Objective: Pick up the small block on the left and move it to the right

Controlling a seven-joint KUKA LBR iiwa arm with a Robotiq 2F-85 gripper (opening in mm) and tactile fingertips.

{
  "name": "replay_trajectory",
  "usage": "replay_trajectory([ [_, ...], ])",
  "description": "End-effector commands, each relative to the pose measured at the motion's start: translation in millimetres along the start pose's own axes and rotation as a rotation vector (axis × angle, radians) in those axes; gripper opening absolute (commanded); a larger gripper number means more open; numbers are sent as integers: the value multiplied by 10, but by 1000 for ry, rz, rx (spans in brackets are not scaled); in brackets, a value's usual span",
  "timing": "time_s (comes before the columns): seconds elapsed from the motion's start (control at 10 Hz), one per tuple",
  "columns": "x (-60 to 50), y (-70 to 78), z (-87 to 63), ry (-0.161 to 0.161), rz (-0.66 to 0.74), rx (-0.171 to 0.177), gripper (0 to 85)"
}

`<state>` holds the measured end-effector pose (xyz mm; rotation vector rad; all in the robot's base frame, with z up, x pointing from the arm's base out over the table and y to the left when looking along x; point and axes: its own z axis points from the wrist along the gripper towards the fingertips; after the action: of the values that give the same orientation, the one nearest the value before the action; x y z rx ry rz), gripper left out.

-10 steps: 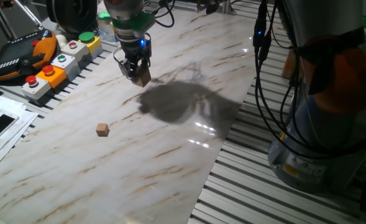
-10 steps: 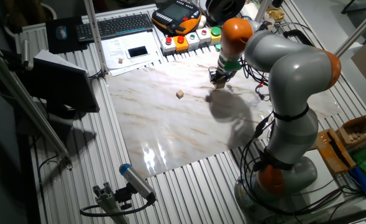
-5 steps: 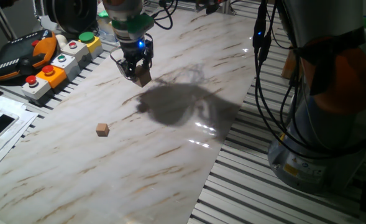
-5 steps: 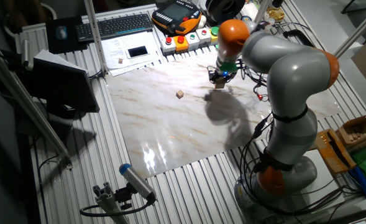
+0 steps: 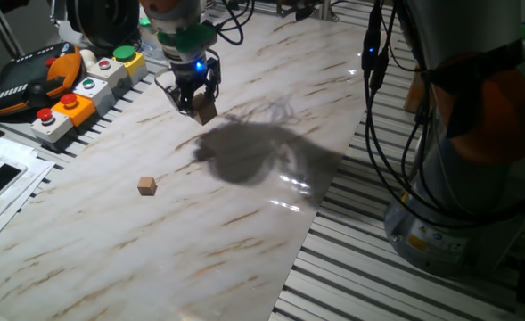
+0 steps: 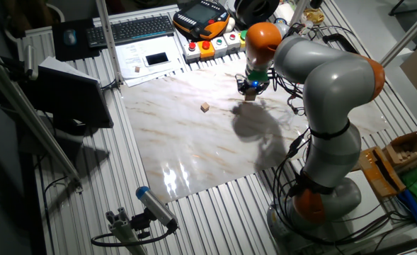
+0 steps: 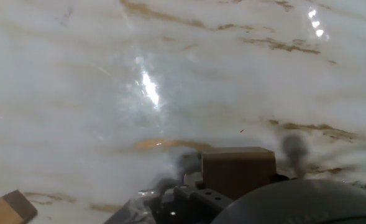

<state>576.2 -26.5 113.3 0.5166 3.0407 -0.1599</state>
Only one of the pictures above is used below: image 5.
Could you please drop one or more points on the aluminium frame post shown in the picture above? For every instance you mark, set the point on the aluminium frame post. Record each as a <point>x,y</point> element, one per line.
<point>328,10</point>

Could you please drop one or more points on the grey box red mushroom button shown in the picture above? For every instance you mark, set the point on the grey box red mushroom button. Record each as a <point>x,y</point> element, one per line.
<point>52,128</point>

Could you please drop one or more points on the large wooden cube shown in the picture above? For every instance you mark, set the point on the large wooden cube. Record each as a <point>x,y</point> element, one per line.
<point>205,113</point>

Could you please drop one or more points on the yellow box green button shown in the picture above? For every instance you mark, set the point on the yellow box green button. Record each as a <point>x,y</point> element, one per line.
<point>135,66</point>

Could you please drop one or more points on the small wooden cube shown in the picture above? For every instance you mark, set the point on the small wooden cube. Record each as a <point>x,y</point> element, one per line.
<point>147,186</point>

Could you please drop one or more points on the black orange teach pendant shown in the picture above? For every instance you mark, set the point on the black orange teach pendant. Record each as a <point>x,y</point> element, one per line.
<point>26,84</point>

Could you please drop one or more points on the grey box flat red button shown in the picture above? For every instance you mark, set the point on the grey box flat red button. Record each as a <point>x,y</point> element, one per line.
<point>110,73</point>

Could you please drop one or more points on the white marble pattern mat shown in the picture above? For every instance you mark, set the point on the white marble pattern mat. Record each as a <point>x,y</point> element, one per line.
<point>155,245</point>

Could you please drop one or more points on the grey box green white button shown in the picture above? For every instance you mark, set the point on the grey box green white button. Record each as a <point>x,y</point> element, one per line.
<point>95,93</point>

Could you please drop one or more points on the orange box red mushroom button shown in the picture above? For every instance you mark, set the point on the orange box red mushroom button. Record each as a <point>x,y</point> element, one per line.
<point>78,112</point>

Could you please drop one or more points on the white paper sheets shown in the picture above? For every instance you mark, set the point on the white paper sheets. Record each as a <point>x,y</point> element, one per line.
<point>8,149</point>

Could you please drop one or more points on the black filament spool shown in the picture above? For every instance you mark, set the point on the black filament spool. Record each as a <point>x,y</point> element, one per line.
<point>104,22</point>

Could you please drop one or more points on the green flange adapter plate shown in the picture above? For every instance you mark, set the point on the green flange adapter plate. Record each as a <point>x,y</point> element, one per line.
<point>191,39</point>

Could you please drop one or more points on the brown cardboard box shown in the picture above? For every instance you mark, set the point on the brown cardboard box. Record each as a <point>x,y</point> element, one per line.
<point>414,91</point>

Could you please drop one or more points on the grey metal frame bar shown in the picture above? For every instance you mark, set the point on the grey metal frame bar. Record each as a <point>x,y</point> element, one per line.
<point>5,33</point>

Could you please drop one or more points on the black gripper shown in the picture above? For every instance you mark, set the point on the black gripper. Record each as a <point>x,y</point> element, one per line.
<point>193,71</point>

